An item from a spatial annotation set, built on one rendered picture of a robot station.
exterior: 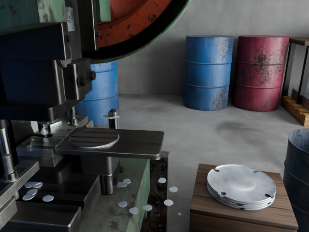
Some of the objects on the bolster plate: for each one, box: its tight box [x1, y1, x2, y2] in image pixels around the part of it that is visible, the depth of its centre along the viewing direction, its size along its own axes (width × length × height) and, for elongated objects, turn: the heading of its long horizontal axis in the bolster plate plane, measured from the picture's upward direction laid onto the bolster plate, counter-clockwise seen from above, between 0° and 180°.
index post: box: [108, 109, 119, 129], centre depth 86 cm, size 3×3×10 cm
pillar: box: [0, 128, 14, 165], centre depth 62 cm, size 2×2×14 cm
